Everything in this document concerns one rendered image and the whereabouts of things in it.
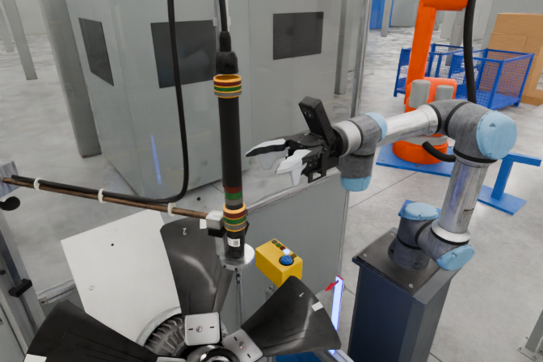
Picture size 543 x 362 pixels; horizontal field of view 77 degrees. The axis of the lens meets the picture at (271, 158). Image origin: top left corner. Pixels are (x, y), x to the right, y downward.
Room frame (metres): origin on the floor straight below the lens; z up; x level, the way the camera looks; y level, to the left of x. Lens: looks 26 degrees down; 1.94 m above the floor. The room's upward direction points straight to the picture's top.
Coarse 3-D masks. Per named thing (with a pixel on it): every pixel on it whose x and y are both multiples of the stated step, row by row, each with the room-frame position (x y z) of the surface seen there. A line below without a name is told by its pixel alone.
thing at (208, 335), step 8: (216, 312) 0.56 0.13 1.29; (192, 320) 0.56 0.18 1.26; (200, 320) 0.55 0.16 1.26; (208, 320) 0.55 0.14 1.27; (216, 320) 0.54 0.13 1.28; (208, 328) 0.54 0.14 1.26; (216, 328) 0.53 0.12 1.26; (192, 336) 0.53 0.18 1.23; (200, 336) 0.53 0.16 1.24; (208, 336) 0.52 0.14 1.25; (216, 336) 0.52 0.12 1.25; (192, 344) 0.52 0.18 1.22
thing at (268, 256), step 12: (276, 240) 1.08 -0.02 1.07; (264, 252) 1.01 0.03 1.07; (276, 252) 1.01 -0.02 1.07; (264, 264) 0.98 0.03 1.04; (276, 264) 0.94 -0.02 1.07; (288, 264) 0.94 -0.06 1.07; (300, 264) 0.96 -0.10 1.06; (276, 276) 0.93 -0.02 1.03; (288, 276) 0.92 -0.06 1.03; (300, 276) 0.96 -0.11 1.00
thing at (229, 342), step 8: (232, 336) 0.57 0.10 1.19; (240, 336) 0.57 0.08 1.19; (248, 336) 0.57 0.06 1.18; (224, 344) 0.55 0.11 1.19; (232, 344) 0.55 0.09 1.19; (248, 344) 0.55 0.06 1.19; (240, 352) 0.53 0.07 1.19; (248, 352) 0.53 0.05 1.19; (256, 352) 0.53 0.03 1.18; (240, 360) 0.51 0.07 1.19; (248, 360) 0.51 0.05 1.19
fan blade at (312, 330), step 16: (288, 288) 0.72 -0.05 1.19; (304, 288) 0.73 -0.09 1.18; (272, 304) 0.67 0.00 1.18; (288, 304) 0.67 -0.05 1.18; (304, 304) 0.68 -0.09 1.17; (256, 320) 0.62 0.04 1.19; (272, 320) 0.62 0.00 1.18; (288, 320) 0.62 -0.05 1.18; (304, 320) 0.63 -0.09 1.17; (320, 320) 0.64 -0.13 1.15; (256, 336) 0.57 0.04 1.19; (272, 336) 0.57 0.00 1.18; (288, 336) 0.58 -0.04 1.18; (304, 336) 0.59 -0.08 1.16; (320, 336) 0.60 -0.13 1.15; (336, 336) 0.61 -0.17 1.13; (272, 352) 0.53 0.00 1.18; (288, 352) 0.54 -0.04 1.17
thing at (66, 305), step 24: (72, 312) 0.45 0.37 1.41; (48, 336) 0.42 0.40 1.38; (72, 336) 0.43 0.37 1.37; (96, 336) 0.44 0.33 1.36; (120, 336) 0.45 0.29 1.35; (48, 360) 0.41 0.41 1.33; (72, 360) 0.42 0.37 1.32; (96, 360) 0.43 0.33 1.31; (120, 360) 0.43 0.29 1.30; (144, 360) 0.44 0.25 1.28
